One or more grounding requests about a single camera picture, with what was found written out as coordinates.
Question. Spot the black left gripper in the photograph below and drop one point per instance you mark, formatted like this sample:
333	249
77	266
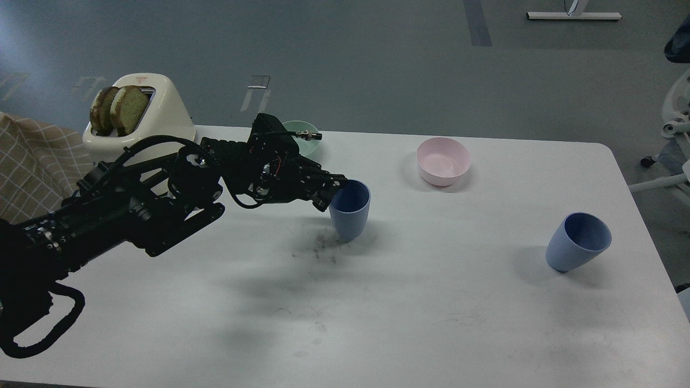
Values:
267	168

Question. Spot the blue cup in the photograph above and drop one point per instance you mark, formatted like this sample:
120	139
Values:
578	239
349	209

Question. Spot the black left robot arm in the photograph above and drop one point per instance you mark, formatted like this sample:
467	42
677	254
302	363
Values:
158	192

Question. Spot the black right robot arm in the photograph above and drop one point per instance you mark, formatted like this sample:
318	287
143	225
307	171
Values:
676	49

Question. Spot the green bowl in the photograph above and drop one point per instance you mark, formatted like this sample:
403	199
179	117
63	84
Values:
307	147

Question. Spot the pink bowl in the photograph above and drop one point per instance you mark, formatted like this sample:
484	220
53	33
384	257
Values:
442	161

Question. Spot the cream toaster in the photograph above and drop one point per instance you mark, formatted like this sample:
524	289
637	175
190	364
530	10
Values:
164	115

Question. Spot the front bread slice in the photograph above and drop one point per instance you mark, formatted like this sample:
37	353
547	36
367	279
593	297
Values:
127	108

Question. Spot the bread slice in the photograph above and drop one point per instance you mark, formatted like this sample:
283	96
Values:
127	108
100	111

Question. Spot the rear bread slice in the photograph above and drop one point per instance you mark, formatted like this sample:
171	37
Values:
100	111

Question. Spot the white table leg base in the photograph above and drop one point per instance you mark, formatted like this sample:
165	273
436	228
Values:
575	11

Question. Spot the white office chair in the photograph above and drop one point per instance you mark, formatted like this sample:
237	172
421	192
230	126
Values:
674	155

